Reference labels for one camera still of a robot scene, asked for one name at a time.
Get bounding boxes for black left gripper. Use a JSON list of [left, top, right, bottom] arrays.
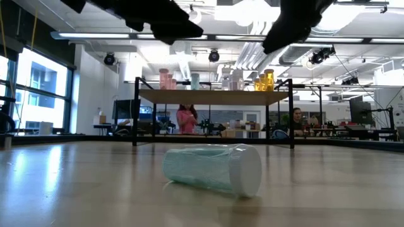
[[88, 0, 205, 45]]

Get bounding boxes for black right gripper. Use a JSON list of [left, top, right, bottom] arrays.
[[261, 0, 335, 54]]

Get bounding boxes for teal pill bottle white cap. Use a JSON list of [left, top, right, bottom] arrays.
[[190, 73, 201, 91], [162, 143, 263, 199]]

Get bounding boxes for clear pill bottle white cap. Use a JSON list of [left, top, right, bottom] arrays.
[[221, 67, 232, 91], [231, 68, 244, 91]]

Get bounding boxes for wooden shelf black metal legs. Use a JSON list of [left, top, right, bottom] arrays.
[[131, 76, 296, 149]]

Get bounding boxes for black ceiling spotlight cluster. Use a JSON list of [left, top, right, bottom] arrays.
[[308, 45, 336, 66]]

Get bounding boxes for black ceiling light track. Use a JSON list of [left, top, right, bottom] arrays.
[[50, 30, 404, 45]]

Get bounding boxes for black computer monitor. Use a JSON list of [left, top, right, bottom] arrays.
[[112, 99, 141, 120], [348, 95, 374, 125]]

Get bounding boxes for person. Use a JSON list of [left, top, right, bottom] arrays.
[[175, 103, 199, 135], [289, 107, 306, 137]]

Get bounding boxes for blue round object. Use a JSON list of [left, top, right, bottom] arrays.
[[271, 129, 288, 140]]

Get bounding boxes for silver ventilation duct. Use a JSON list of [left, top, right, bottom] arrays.
[[235, 40, 316, 74]]

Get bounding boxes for yellow hanging cable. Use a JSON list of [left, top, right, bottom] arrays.
[[30, 6, 39, 51]]

